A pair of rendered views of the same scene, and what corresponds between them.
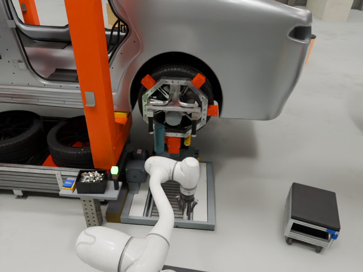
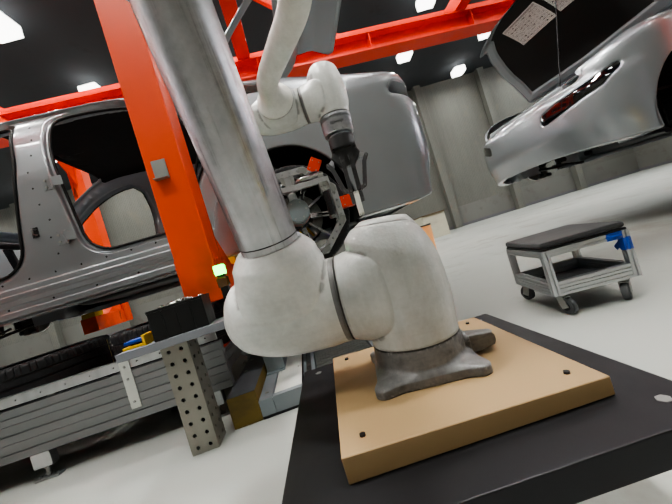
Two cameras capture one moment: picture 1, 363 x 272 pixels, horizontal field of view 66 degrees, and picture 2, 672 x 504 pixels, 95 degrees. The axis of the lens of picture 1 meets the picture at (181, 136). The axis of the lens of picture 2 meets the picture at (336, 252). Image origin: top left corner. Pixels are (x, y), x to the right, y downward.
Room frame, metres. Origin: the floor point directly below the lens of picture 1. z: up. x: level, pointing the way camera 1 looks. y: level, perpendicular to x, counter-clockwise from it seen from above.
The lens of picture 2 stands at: (0.22, 0.20, 0.57)
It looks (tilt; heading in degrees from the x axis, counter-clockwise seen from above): 0 degrees down; 351
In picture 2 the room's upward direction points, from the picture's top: 17 degrees counter-clockwise
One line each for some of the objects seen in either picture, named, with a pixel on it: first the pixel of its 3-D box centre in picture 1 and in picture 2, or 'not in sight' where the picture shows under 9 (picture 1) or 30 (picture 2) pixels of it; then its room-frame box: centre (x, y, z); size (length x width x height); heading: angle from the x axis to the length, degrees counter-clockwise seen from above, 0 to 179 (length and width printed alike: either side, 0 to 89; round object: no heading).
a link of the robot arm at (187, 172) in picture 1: (187, 171); (323, 93); (1.10, -0.04, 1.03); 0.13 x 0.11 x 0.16; 74
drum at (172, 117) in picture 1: (174, 112); (297, 213); (2.01, 0.07, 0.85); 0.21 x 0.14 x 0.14; 178
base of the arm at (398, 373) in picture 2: not in sight; (429, 346); (0.75, 0.01, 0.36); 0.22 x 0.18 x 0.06; 77
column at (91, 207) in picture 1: (92, 208); (194, 392); (1.52, 0.70, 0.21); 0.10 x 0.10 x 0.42; 88
